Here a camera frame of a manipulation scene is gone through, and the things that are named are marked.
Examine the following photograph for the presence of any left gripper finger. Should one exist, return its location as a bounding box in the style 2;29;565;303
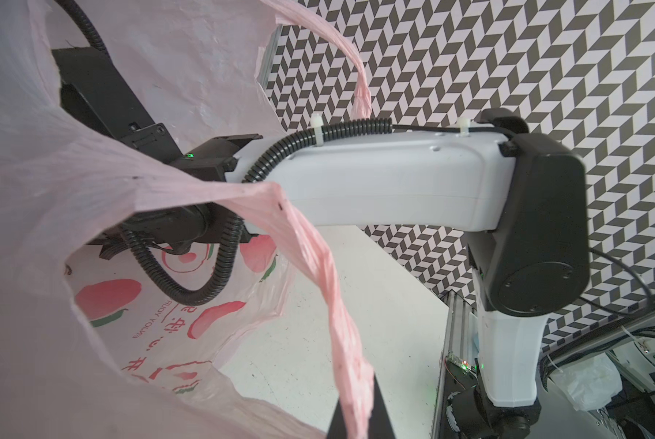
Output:
325;378;397;439

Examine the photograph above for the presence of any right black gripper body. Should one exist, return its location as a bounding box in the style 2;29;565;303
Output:
88;203;230;261

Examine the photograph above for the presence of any pink plastic bag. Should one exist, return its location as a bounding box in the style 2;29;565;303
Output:
0;1;374;438

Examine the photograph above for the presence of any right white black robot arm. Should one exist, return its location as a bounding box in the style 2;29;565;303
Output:
54;1;590;438

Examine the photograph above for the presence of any white crumpled plastic bag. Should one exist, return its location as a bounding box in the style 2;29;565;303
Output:
550;354;623;412

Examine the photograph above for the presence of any aluminium front rail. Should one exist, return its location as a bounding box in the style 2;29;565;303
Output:
431;291;478;438

